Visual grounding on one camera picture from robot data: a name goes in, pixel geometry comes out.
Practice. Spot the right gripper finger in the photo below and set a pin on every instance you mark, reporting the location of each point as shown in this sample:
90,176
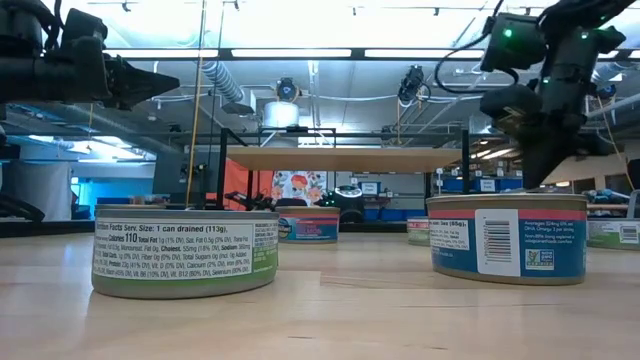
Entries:
542,155

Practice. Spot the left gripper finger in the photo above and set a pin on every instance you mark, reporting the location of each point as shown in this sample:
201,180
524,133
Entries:
145,87

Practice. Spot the blue label salmon can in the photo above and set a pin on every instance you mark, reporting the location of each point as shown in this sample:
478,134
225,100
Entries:
312,227
550,250

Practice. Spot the green label tuna can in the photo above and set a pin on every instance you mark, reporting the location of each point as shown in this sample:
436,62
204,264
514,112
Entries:
607,235
175,250
417,236

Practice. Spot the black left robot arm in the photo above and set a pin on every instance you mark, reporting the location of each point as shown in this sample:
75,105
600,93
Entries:
30,75

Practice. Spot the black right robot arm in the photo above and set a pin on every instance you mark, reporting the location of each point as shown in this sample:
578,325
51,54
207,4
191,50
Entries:
575,50

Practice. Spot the wooden shelf black metal legs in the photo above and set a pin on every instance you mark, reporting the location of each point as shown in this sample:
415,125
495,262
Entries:
345,159

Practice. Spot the white paper sign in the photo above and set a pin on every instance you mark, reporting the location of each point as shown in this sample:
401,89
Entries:
369,188
487,186

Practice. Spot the blue storage bin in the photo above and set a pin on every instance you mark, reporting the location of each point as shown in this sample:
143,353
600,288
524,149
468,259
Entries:
390,215
460,186

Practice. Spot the black ceiling device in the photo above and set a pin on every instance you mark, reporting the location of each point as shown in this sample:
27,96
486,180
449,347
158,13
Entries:
606,91
411,82
287,90

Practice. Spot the dark grey monitor panel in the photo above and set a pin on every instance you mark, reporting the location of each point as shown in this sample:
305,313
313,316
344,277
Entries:
170,175

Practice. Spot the white ceiling pipe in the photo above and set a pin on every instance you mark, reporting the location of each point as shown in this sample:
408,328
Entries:
622,103

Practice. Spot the white curtain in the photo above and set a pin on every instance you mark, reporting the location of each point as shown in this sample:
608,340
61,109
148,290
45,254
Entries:
40,190

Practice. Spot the orange panel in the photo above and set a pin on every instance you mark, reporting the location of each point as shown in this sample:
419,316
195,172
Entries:
237,187

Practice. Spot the floral print cloth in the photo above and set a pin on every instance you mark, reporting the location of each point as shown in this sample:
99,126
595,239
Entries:
300,186

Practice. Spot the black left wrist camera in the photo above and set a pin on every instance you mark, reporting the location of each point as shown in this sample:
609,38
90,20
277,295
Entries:
82,27

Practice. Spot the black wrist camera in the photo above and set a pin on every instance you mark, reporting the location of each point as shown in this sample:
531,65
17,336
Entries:
515,45
82,27

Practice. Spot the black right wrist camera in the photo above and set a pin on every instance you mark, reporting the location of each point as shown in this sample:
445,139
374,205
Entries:
515,45

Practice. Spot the silver flexible duct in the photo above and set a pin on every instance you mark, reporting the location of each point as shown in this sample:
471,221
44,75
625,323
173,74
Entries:
222,80

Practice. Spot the black aluminium table frame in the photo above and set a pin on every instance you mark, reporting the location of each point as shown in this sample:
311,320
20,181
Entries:
50,227

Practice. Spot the ceiling light rail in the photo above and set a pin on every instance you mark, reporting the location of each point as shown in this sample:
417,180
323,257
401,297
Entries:
357,54

